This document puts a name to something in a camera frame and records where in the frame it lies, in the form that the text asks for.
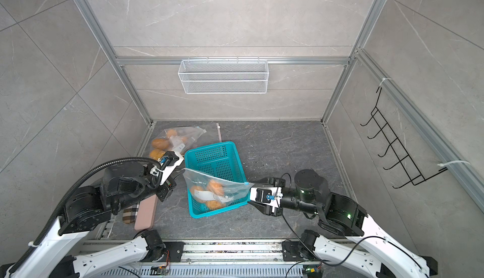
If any wrinkled orange potato bottom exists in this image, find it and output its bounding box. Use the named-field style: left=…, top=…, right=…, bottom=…
left=206, top=180, right=224, bottom=197

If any plaid fabric pouch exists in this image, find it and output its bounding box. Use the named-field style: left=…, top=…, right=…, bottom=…
left=122, top=204, right=139, bottom=225

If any teal plastic basket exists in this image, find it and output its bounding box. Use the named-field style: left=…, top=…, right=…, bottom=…
left=185, top=141, right=249, bottom=219

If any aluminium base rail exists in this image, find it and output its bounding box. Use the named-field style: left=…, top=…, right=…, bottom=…
left=75, top=239, right=390, bottom=278

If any clear plastic bag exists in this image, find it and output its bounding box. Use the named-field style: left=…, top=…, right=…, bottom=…
left=150, top=127, right=207, bottom=155
left=183, top=169, right=254, bottom=212

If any black corrugated cable hose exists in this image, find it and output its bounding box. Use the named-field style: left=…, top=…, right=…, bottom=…
left=7, top=156, right=161, bottom=275

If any black wire hook rack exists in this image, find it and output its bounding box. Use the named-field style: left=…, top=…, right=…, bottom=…
left=360, top=87, right=448, bottom=190

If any large yellow potato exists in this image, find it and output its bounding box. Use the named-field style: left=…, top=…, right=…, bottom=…
left=190, top=185, right=205, bottom=204

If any white mesh wall basket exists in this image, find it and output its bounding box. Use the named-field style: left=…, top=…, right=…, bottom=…
left=178, top=59, right=270, bottom=95

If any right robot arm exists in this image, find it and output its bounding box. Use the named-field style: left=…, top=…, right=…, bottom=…
left=249, top=169, right=438, bottom=277

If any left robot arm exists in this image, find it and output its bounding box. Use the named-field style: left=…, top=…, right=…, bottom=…
left=1, top=156, right=183, bottom=277

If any pink rectangular case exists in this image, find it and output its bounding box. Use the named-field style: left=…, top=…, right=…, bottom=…
left=134, top=195, right=158, bottom=231

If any smooth brown potato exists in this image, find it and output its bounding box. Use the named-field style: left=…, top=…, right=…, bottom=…
left=151, top=138, right=170, bottom=150

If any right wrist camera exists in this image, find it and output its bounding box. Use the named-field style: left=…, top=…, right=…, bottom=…
left=250, top=187, right=283, bottom=207

